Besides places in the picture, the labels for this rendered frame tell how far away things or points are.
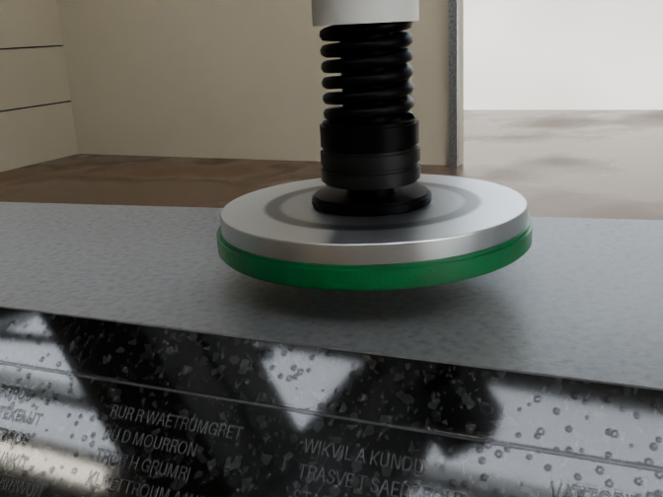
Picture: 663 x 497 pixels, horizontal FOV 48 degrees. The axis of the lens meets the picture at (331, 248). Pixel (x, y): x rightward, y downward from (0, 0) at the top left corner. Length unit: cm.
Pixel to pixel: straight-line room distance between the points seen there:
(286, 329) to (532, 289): 17
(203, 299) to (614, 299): 27
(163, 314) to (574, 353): 26
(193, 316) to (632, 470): 28
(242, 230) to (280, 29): 566
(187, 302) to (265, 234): 9
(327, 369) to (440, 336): 7
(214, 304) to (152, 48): 633
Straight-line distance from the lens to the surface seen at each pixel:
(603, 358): 43
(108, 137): 727
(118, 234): 73
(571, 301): 51
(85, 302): 55
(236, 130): 642
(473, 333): 45
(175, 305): 52
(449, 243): 44
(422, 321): 47
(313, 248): 43
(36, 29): 727
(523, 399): 40
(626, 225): 70
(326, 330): 46
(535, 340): 44
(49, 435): 51
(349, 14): 48
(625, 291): 53
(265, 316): 49
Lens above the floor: 103
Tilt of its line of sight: 16 degrees down
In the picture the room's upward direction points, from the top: 3 degrees counter-clockwise
